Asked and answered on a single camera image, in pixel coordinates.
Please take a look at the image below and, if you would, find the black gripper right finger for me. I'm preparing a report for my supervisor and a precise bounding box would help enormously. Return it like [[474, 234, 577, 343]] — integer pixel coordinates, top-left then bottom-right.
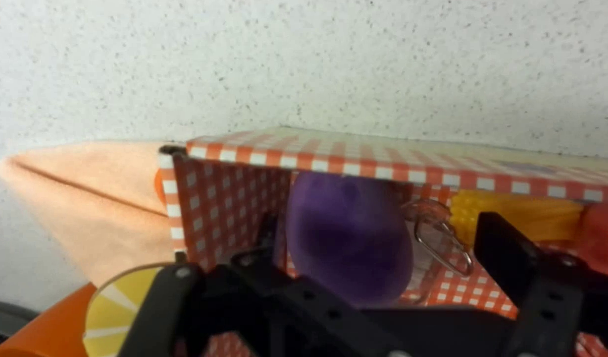
[[474, 210, 608, 357]]

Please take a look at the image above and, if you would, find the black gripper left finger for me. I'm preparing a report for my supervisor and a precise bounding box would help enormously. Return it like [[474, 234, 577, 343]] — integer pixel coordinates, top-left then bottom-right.
[[121, 212, 410, 357]]

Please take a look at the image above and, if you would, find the purple plush fruit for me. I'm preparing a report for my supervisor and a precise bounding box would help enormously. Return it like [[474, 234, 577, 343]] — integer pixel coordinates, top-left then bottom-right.
[[284, 170, 416, 309]]

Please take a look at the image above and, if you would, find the red checkered fruit box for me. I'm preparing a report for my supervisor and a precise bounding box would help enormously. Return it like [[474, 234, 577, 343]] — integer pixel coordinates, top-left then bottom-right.
[[155, 125, 608, 357]]

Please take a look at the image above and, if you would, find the yellow toy lemon slice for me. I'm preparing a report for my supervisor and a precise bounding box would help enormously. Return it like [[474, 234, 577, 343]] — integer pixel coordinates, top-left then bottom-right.
[[82, 261, 167, 357]]

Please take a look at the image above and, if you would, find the clear sanitizer bottle with carabiner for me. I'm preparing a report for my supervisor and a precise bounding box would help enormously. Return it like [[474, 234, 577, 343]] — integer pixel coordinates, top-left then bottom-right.
[[400, 196, 478, 303]]

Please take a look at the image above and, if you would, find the peach cloth napkin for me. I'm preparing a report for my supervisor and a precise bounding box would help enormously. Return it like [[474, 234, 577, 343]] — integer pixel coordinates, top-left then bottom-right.
[[0, 138, 181, 289]]

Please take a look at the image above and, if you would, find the orange plastic cup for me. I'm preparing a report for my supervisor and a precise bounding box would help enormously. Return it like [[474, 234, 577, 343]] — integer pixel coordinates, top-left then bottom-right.
[[0, 281, 101, 357]]

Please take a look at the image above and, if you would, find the dark inset sink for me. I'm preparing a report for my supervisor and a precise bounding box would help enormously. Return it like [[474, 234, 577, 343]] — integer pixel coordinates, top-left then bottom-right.
[[0, 297, 42, 353]]

